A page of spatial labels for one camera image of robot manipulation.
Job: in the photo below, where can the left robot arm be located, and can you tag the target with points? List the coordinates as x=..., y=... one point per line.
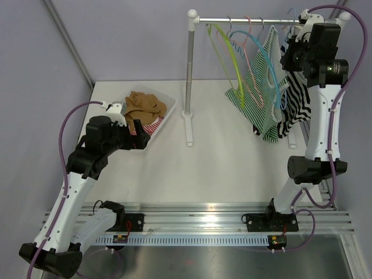
x=57, y=249

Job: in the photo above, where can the white plastic basket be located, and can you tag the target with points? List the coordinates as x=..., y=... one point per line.
x=167, y=99

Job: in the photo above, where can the pink hanger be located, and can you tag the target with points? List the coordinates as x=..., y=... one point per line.
x=247, y=58

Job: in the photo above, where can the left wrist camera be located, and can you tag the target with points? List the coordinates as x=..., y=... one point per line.
x=116, y=112

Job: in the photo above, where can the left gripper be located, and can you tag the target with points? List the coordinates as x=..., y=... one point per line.
x=133, y=142

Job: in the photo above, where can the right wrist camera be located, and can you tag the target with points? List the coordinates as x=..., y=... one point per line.
x=307, y=20

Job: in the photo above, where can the black white striped tank top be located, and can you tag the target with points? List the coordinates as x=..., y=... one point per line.
x=297, y=102

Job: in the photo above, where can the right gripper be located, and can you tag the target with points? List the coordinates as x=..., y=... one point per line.
x=286, y=62

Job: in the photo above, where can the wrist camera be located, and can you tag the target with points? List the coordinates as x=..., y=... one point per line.
x=307, y=20
x=116, y=112

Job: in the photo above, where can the green striped tank top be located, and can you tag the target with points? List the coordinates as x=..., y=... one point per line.
x=266, y=119

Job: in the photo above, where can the clothes rack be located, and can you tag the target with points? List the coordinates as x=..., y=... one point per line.
x=193, y=21

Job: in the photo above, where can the green hanger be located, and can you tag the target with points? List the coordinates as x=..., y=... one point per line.
x=226, y=45

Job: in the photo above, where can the brown tank top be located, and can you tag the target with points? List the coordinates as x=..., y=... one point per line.
x=143, y=107

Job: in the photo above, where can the red striped tank top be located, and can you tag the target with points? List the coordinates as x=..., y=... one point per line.
x=149, y=128

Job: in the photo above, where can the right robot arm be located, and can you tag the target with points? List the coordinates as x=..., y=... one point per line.
x=313, y=54

